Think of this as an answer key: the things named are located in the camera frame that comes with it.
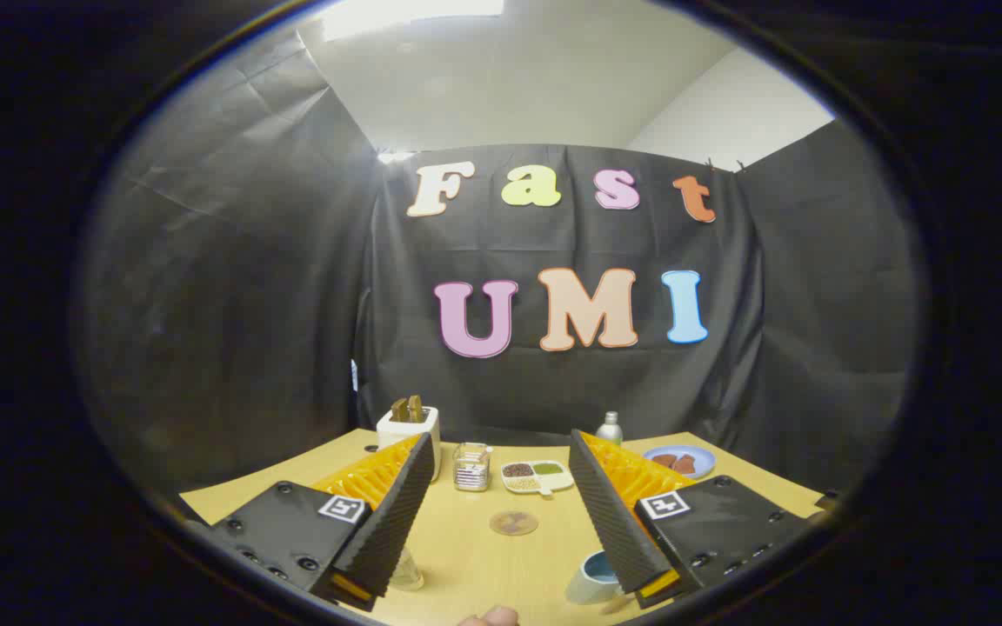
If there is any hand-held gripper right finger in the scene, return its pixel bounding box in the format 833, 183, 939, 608
568, 429, 824, 609

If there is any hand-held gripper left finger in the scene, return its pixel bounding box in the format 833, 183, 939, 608
205, 432, 437, 614

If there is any clear plastic bottle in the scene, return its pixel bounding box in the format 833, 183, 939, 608
390, 546, 425, 593

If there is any white cup blue inside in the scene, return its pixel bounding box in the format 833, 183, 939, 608
565, 550, 624, 606

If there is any round brown coaster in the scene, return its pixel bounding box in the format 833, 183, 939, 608
490, 510, 539, 536

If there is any white divided seed dish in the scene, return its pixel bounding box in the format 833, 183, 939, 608
501, 461, 575, 498

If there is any white toaster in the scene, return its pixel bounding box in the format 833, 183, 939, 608
377, 406, 442, 482

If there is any clear glass jar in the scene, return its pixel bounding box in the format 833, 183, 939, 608
453, 442, 493, 493

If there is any wooden table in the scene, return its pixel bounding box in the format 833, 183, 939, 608
179, 429, 825, 626

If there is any blue plate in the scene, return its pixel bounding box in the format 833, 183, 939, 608
643, 445, 717, 480

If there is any black backdrop cloth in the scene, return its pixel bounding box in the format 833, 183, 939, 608
75, 30, 919, 523

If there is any ceiling light panel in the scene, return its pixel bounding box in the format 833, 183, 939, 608
318, 0, 506, 41

